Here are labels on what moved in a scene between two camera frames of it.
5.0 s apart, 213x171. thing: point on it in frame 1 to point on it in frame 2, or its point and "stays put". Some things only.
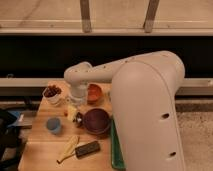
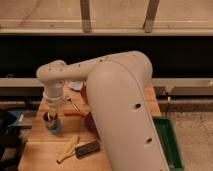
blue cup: (53, 125) stays put
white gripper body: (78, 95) to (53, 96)
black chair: (11, 146) stays put
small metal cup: (79, 119) to (50, 116)
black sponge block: (87, 149) stays put
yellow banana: (70, 148) stays put
